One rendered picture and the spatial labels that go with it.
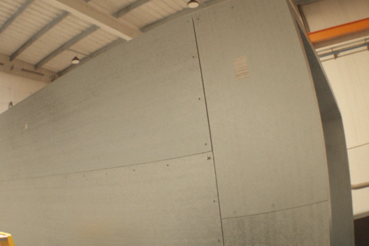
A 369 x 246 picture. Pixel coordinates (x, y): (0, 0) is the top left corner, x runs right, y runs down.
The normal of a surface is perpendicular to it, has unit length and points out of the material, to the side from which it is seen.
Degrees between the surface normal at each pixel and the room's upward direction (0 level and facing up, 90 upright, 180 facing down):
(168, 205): 90
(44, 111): 90
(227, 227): 90
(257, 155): 90
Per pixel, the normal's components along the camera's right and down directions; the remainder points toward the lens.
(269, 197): -0.52, -0.14
